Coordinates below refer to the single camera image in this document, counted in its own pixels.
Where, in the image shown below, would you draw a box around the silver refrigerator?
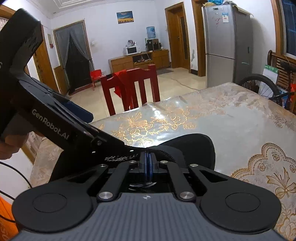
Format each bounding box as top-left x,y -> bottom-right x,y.
202,4 -> 253,88

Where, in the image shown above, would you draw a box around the blue water dispenser bottle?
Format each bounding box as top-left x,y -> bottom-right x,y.
146,26 -> 156,39

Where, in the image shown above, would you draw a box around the person's left hand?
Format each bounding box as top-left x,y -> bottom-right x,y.
0,134 -> 29,160

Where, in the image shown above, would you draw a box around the white microwave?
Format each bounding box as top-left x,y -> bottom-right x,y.
124,46 -> 140,56

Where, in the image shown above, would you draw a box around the wooden sideboard cabinet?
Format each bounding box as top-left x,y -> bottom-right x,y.
108,49 -> 170,74

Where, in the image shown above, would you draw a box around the black bicycle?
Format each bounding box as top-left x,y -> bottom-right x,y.
238,61 -> 295,112

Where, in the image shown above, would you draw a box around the black sneaker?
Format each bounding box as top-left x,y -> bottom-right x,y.
50,133 -> 216,181

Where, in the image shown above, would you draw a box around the white green box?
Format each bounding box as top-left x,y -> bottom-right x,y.
259,65 -> 279,98

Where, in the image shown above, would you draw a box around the red wooden chair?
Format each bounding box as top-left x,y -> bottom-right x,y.
100,64 -> 160,116

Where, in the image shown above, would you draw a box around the floral lace tablecloth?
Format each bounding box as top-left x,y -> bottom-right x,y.
29,82 -> 296,241

